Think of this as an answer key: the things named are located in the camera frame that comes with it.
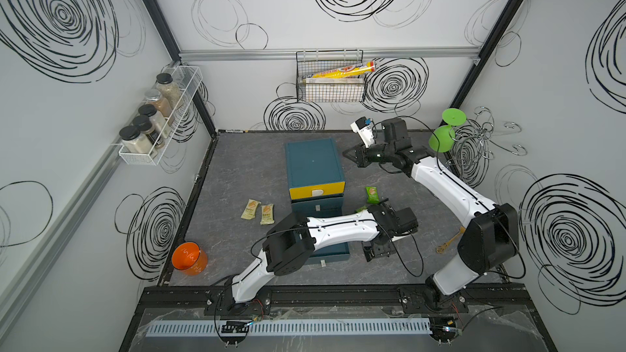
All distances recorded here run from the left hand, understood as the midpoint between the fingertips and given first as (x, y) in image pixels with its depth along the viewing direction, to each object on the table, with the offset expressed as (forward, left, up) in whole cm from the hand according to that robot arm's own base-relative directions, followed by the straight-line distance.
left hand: (381, 239), depth 82 cm
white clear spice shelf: (+55, +77, +25) cm, 97 cm away
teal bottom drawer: (-5, +17, -1) cm, 17 cm away
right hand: (+21, +13, +21) cm, 32 cm away
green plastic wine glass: (+29, -22, +20) cm, 41 cm away
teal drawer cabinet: (+19, +24, +16) cm, 35 cm away
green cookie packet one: (+19, 0, -3) cm, 19 cm away
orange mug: (-7, +65, -4) cm, 65 cm away
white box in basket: (+43, +17, +30) cm, 55 cm away
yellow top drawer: (+12, +17, +13) cm, 24 cm away
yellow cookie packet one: (+11, +47, -3) cm, 49 cm away
